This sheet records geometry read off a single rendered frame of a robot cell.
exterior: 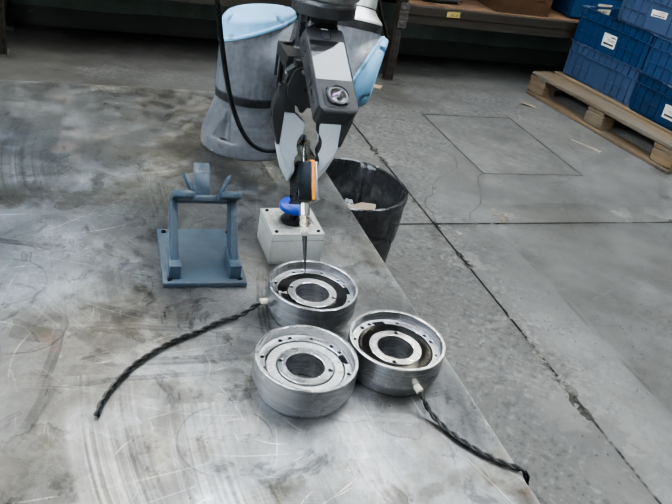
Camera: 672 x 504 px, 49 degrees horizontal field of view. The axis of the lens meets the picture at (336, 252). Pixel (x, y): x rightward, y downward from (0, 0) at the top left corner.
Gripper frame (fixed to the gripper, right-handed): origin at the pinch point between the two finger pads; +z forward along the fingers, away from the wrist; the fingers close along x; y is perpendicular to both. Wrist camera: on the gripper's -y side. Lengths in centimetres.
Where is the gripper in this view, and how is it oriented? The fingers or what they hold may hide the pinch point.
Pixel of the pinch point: (303, 173)
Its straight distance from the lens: 88.9
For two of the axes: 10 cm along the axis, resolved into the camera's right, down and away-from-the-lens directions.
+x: -9.5, 0.0, -3.0
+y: -2.5, -5.3, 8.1
